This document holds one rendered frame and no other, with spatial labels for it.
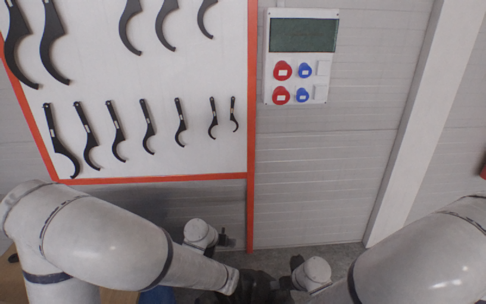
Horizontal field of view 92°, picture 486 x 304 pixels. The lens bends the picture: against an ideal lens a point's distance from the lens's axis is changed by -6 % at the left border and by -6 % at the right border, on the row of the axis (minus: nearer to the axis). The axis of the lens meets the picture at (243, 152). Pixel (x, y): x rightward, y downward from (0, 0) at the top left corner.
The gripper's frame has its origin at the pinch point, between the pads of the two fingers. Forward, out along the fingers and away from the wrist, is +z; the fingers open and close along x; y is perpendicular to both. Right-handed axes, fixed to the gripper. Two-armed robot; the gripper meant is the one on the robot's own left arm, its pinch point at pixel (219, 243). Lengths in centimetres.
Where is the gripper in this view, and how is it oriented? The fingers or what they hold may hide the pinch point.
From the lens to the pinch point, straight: 126.5
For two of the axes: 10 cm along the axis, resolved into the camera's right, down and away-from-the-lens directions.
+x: -9.8, 0.1, 2.0
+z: 1.8, 4.7, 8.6
